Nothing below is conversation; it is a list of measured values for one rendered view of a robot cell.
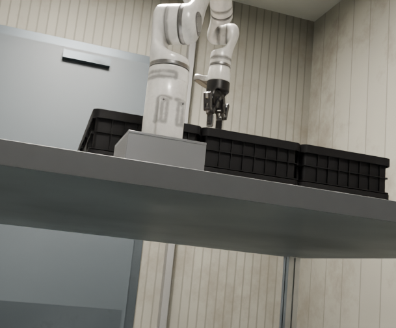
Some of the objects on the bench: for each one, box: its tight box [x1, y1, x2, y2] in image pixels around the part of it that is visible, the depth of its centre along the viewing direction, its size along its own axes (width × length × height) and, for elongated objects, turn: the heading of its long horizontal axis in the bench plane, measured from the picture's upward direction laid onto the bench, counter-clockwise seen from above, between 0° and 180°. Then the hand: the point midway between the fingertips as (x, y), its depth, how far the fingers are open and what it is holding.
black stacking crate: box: [298, 182, 389, 200], centre depth 178 cm, size 40×30×12 cm
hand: (214, 124), depth 176 cm, fingers open, 5 cm apart
